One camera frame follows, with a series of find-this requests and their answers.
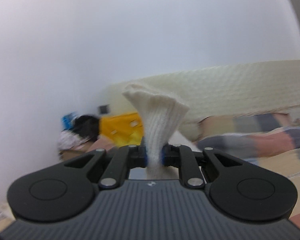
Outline cream striped knit sweater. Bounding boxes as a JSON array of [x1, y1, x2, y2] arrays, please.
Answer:
[[122, 83, 189, 180]]

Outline black clothing pile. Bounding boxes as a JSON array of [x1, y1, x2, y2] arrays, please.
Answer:
[[71, 115, 100, 141]]

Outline white crumpled clothing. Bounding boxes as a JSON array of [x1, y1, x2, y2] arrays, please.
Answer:
[[57, 130, 89, 151]]

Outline yellow crown cushion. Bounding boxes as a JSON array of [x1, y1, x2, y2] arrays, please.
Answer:
[[100, 112, 144, 147]]

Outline patchwork pillow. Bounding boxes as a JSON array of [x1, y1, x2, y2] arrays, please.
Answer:
[[198, 113, 293, 139]]

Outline blue plastic bag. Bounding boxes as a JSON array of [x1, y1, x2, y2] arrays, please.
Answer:
[[61, 112, 78, 130]]

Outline patchwork colour block duvet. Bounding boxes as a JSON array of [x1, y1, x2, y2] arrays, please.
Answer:
[[84, 126, 300, 228]]

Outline cream quilted headboard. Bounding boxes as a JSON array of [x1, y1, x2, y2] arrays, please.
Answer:
[[99, 58, 300, 140]]

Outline grey wall switch plate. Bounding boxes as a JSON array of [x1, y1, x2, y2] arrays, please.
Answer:
[[98, 105, 110, 115]]

